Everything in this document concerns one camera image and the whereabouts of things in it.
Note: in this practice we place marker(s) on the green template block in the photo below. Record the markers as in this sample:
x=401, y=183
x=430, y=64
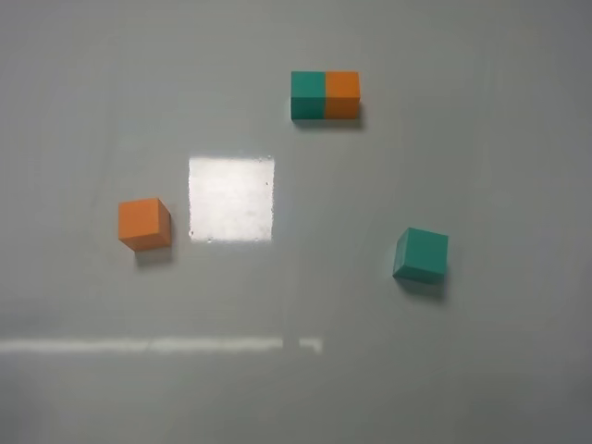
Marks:
x=307, y=95

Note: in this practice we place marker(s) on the orange template block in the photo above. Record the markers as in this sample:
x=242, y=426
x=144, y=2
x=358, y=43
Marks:
x=343, y=95

